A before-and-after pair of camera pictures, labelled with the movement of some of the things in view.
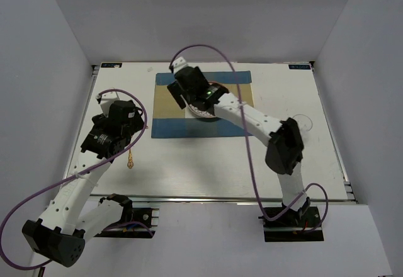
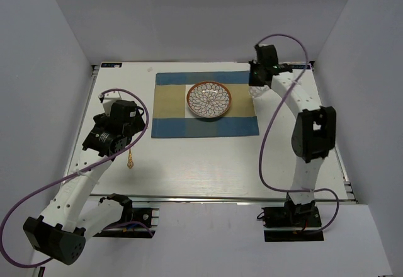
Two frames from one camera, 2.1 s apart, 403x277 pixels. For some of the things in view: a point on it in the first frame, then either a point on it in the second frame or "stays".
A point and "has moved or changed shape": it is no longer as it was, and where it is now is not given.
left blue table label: [111, 65] stays
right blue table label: [299, 67] stays
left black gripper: [137, 123] stays
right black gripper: [175, 88] -> [252, 81]
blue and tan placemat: [169, 121] stays
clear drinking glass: [303, 122] has moved or changed shape
